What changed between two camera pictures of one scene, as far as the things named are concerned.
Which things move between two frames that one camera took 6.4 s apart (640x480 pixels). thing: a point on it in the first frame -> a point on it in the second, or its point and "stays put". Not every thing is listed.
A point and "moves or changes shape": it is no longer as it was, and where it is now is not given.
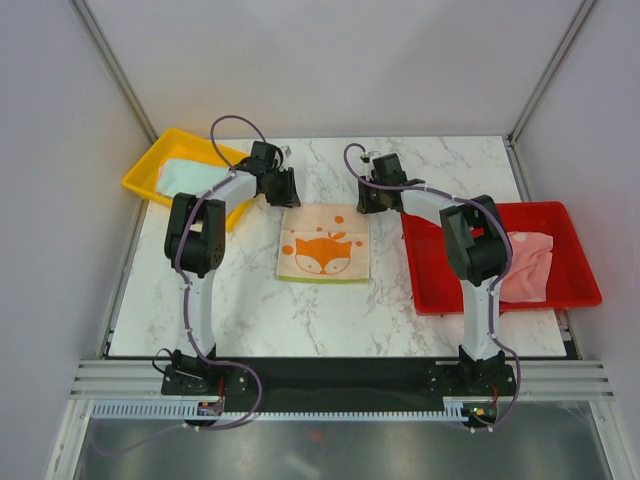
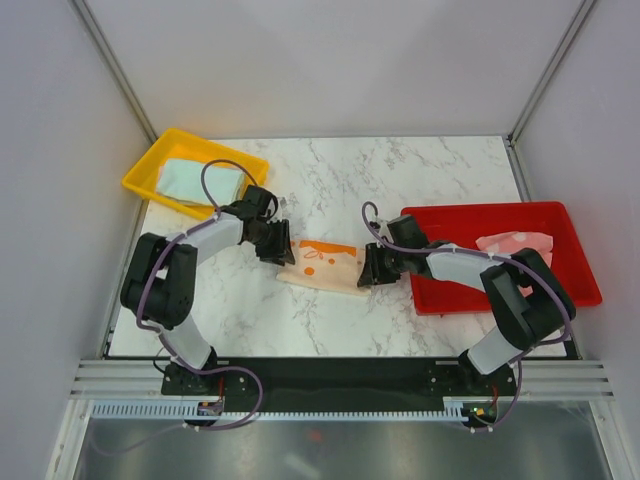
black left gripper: (289, 196) -> (281, 251)
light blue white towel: (176, 176) stays put
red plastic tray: (436, 289) stays put
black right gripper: (365, 205) -> (372, 273)
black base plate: (328, 382) stays put
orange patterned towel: (324, 243) moves or changes shape
